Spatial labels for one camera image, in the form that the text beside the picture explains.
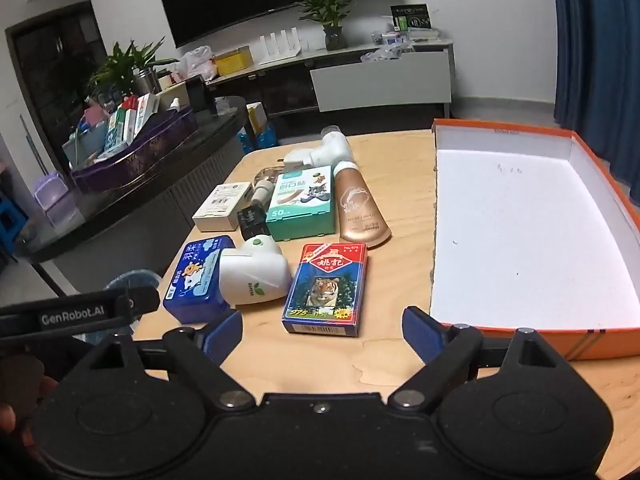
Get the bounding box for blue tin box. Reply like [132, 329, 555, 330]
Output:
[163, 235, 236, 325]

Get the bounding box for white router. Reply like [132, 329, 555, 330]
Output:
[249, 29, 303, 64]

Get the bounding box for purple plastic stool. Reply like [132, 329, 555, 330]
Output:
[33, 170, 77, 229]

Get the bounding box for small black box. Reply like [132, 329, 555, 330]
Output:
[236, 204, 271, 241]

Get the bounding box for clear plastic bag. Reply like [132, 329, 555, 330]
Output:
[360, 42, 414, 64]

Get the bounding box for pile of medicine boxes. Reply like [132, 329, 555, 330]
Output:
[62, 92, 161, 167]

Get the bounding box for white plastic bag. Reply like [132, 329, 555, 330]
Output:
[177, 45, 217, 81]

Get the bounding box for trash bin blue liner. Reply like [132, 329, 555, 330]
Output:
[82, 268, 162, 343]

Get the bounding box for small white carton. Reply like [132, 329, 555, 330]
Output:
[192, 182, 254, 233]

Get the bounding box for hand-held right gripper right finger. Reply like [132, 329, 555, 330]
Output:
[387, 306, 583, 409]

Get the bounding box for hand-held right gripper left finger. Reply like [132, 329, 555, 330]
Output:
[60, 309, 256, 409]

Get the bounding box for black glass coffee table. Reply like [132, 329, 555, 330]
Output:
[14, 96, 252, 283]

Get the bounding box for black and green box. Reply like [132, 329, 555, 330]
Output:
[389, 3, 432, 32]

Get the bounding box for black square box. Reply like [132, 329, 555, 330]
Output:
[184, 75, 211, 112]

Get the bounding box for orange cardboard box white inside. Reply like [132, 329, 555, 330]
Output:
[429, 118, 640, 362]

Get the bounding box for potted plant dark vase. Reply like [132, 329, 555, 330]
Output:
[294, 0, 359, 52]

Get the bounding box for teal bandage box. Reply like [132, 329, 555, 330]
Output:
[265, 165, 336, 241]

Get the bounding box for person's left hand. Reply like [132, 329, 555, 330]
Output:
[0, 355, 60, 448]

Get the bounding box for gold tube white cap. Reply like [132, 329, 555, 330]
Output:
[333, 160, 392, 247]

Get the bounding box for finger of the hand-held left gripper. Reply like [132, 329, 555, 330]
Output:
[117, 286, 162, 318]

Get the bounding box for blue plastic bag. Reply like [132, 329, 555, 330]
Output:
[237, 122, 279, 154]

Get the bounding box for yellow box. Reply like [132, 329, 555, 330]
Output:
[214, 49, 253, 77]

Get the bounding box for tiger print playing card box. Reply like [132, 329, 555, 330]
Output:
[281, 242, 369, 338]

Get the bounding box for leafy plant metal pot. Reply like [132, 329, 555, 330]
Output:
[87, 39, 177, 99]

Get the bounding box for purple tray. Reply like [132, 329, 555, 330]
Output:
[69, 107, 197, 194]

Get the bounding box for blue plastic stool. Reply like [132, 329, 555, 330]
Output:
[0, 194, 29, 262]

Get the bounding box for blue curtain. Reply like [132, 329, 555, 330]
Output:
[549, 0, 640, 207]

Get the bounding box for grey television cabinet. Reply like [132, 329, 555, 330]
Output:
[205, 39, 456, 120]

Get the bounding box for white heart-shaped plug-in device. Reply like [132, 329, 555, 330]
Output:
[219, 235, 292, 307]

